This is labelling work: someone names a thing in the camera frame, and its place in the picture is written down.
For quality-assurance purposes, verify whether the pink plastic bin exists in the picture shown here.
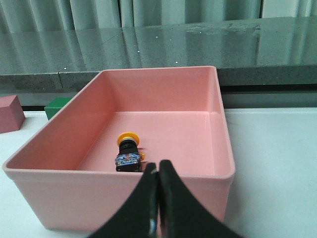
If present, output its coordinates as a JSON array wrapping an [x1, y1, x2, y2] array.
[[2, 66, 235, 231]]

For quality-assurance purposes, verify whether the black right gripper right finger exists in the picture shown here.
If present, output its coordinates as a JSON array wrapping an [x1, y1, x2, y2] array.
[[159, 160, 240, 238]]

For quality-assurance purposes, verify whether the grey stone ledge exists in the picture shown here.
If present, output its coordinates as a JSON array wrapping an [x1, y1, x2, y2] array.
[[0, 16, 317, 94]]

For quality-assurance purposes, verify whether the yellow push button switch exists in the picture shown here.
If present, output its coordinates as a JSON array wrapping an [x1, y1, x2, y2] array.
[[115, 132, 145, 172]]

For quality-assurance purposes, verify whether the grey curtain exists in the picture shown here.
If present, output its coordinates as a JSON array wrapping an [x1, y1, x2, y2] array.
[[0, 0, 317, 34]]

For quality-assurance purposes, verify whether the green cube block right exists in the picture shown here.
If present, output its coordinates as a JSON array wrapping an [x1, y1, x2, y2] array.
[[44, 97, 71, 120]]

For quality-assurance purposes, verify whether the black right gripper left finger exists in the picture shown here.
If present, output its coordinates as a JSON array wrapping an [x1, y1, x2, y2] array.
[[89, 163, 159, 238]]

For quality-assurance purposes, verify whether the pink cube block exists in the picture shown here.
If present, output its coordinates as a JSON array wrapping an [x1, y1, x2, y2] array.
[[0, 95, 25, 133]]

